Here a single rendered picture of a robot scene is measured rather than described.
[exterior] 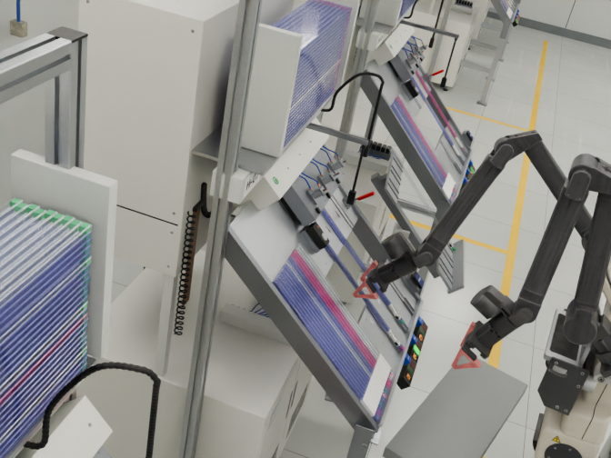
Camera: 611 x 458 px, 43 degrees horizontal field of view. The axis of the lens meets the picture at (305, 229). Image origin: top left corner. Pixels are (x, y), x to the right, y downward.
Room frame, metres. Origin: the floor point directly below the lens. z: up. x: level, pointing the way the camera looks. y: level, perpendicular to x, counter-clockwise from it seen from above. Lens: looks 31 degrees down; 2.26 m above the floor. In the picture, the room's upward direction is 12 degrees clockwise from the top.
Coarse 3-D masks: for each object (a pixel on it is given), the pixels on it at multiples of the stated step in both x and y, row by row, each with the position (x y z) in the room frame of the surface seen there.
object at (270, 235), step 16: (336, 192) 2.29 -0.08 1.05; (256, 208) 1.86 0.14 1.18; (272, 208) 1.92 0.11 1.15; (336, 208) 2.22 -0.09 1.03; (352, 208) 2.30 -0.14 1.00; (240, 224) 1.75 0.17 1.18; (256, 224) 1.81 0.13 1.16; (272, 224) 1.87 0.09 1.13; (288, 224) 1.93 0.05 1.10; (320, 224) 2.07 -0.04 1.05; (336, 224) 2.15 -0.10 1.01; (352, 224) 2.23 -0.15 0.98; (256, 240) 1.76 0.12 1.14; (272, 240) 1.82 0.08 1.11; (288, 240) 1.88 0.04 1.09; (304, 240) 1.94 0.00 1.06; (336, 240) 2.09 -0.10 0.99; (256, 256) 1.71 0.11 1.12; (272, 256) 1.77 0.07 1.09; (288, 256) 1.83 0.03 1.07; (320, 256) 1.95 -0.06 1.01; (272, 272) 1.72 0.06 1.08
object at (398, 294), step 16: (400, 288) 2.21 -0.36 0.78; (384, 304) 2.06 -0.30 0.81; (400, 304) 2.14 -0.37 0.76; (368, 320) 1.93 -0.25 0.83; (384, 320) 2.00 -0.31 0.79; (368, 336) 1.87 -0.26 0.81; (384, 336) 1.93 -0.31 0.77; (400, 336) 2.01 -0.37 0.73; (384, 352) 1.88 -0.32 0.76; (400, 352) 1.94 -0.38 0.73
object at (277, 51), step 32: (352, 0) 2.35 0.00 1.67; (288, 32) 1.79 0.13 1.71; (352, 32) 2.34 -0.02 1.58; (256, 64) 1.79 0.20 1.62; (288, 64) 1.77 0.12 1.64; (256, 96) 1.79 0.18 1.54; (288, 96) 1.77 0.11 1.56; (256, 128) 1.78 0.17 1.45; (256, 160) 1.73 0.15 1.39; (224, 320) 2.03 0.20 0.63; (256, 320) 2.02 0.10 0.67; (352, 448) 1.54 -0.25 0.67
